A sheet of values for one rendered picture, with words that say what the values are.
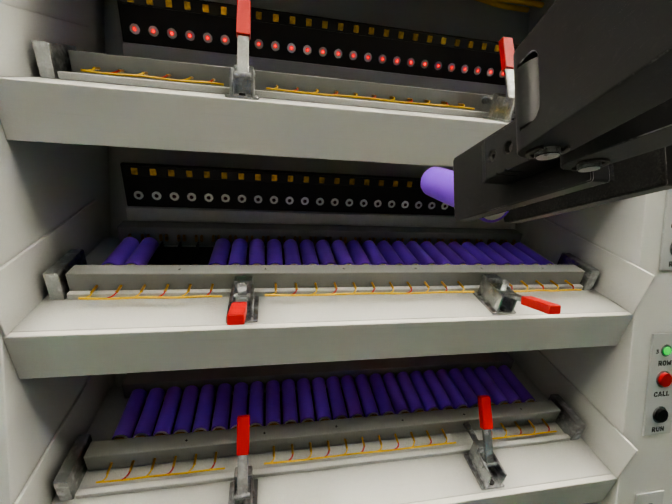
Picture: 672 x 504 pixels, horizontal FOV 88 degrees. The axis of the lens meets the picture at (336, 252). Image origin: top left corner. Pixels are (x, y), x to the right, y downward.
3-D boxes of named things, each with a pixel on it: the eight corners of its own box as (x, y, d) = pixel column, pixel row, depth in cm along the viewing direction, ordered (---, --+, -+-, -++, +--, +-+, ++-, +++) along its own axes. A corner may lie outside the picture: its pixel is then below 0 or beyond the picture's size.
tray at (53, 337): (616, 346, 41) (656, 275, 37) (19, 380, 29) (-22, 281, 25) (511, 264, 59) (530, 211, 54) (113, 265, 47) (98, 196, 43)
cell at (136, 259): (159, 251, 42) (142, 278, 36) (142, 250, 41) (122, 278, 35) (157, 237, 41) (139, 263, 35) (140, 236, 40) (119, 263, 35)
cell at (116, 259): (140, 250, 41) (120, 278, 35) (123, 250, 41) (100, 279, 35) (138, 236, 40) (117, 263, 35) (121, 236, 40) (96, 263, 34)
